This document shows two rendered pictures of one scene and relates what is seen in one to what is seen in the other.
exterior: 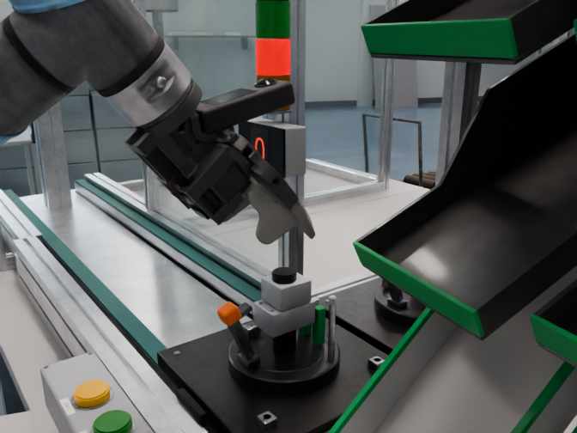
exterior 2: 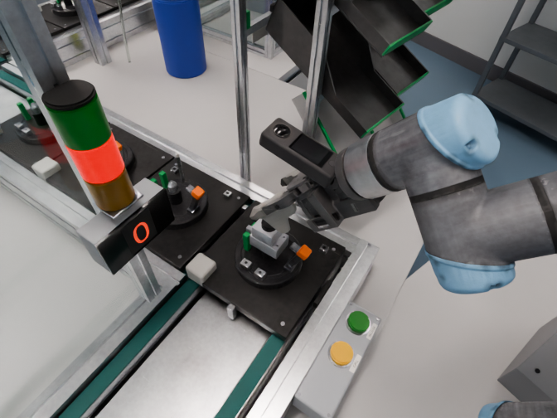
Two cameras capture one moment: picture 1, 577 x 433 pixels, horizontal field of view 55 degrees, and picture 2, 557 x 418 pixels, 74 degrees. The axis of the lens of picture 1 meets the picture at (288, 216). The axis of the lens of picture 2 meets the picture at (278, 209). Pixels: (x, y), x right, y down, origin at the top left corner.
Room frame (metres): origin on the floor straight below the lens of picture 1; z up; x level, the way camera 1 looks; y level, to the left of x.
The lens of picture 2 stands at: (0.76, 0.40, 1.63)
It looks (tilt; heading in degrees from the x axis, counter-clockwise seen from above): 50 degrees down; 247
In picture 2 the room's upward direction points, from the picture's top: 3 degrees clockwise
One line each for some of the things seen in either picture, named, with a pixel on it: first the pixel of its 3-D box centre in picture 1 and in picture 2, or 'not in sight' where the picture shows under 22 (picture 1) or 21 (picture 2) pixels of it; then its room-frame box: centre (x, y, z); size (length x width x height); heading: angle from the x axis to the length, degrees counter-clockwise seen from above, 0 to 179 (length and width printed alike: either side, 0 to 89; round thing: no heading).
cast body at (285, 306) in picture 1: (290, 295); (264, 230); (0.62, 0.00, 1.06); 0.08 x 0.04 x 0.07; 126
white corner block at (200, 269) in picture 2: not in sight; (201, 269); (0.75, -0.02, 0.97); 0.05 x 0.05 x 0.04; 36
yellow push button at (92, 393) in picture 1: (92, 396); (341, 353); (0.56, 0.23, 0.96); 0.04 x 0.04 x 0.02
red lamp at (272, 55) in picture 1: (273, 57); (95, 153); (0.84, 0.02, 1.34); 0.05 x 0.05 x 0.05
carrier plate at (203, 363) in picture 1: (284, 368); (268, 261); (0.61, 0.01, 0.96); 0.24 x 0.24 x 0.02; 36
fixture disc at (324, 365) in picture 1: (283, 356); (268, 256); (0.61, 0.01, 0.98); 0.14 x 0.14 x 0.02
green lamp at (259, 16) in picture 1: (272, 20); (79, 118); (0.84, 0.02, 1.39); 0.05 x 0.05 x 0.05
